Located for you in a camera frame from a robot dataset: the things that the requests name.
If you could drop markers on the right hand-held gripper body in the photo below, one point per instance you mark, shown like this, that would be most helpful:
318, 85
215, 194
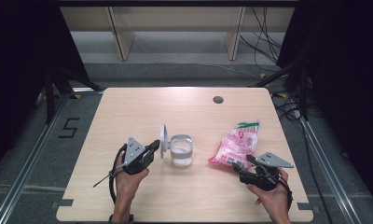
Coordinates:
265, 177

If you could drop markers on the pink and white plastic bag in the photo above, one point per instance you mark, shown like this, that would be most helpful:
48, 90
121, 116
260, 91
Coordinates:
237, 144

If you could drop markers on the dark curtain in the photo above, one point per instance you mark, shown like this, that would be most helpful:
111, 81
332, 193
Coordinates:
20, 62
346, 77

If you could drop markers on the yellow tape piece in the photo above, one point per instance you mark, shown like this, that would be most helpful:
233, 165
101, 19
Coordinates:
263, 75
282, 95
77, 96

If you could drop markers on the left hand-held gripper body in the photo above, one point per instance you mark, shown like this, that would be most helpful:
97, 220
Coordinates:
134, 154

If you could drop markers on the light wooden shelf unit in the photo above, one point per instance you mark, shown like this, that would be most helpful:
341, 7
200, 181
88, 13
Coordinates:
178, 18

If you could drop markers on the dark grey table bracket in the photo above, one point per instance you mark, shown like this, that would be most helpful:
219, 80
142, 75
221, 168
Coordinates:
63, 203
307, 207

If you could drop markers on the person's right hand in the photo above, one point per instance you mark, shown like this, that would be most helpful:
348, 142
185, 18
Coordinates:
273, 199

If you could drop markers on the person's left hand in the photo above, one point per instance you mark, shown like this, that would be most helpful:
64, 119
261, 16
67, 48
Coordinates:
128, 183

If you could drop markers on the black tripod stand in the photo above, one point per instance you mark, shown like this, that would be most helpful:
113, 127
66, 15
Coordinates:
302, 90
55, 84

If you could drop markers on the clear jar with grey lid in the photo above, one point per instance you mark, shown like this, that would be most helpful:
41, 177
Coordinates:
180, 149

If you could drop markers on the aluminium floor rail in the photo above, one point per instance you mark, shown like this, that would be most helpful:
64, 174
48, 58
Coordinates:
29, 161
324, 161

